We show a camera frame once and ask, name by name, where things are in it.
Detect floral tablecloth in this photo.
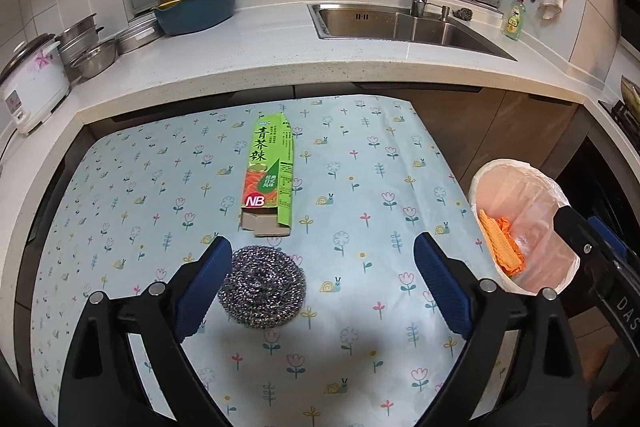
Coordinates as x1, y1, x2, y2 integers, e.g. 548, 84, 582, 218
31, 93, 506, 427

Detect green paper carton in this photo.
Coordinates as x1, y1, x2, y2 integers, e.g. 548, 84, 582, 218
241, 112, 295, 238

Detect yellow ribbed dish cloth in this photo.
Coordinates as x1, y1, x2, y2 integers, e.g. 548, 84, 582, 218
477, 207, 526, 278

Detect steel colander bowl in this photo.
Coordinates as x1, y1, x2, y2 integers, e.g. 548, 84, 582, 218
67, 38, 118, 80

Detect white rice cooker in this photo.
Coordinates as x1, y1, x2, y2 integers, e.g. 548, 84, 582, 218
0, 33, 71, 136

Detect black gas stove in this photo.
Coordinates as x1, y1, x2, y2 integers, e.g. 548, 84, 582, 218
597, 75, 640, 138

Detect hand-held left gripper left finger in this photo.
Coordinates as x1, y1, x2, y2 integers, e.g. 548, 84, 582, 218
59, 235, 233, 427

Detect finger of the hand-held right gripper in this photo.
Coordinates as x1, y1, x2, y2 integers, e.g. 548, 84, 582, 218
553, 205, 609, 269
588, 215, 640, 274

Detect stacked steel pots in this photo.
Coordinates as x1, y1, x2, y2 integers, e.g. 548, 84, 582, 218
54, 13, 103, 70

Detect large steel wool scrubber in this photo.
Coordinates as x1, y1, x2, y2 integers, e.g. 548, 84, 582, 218
217, 244, 308, 330

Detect flat steel pan with lid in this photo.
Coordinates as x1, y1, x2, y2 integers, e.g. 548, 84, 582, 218
116, 18, 163, 55

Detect stainless steel sink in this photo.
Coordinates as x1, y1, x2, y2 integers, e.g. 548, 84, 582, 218
306, 3, 518, 62

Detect blue plastic basin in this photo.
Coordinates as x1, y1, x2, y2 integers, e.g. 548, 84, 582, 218
152, 0, 238, 36

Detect green dish soap bottle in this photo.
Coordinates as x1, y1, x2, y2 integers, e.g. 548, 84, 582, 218
501, 0, 528, 42

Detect wooden base cabinet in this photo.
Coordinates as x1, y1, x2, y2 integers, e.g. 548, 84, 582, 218
360, 82, 601, 218

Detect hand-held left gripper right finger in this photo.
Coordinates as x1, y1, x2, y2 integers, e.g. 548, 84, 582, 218
413, 232, 588, 427

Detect trash bin with white liner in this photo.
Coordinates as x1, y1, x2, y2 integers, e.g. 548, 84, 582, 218
469, 158, 582, 298

